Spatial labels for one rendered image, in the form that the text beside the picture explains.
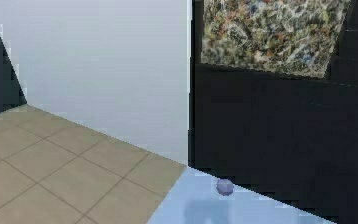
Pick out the small lavender ball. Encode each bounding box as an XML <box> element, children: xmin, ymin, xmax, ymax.
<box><xmin>216</xmin><ymin>178</ymin><xmax>235</xmax><ymax>197</ymax></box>

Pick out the black granite-topped kitchen counter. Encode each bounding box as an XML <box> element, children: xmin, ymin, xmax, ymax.
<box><xmin>188</xmin><ymin>0</ymin><xmax>358</xmax><ymax>224</ymax></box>

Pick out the dark cabinet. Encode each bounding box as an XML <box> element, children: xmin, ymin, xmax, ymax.
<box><xmin>0</xmin><ymin>5</ymin><xmax>28</xmax><ymax>117</ymax></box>

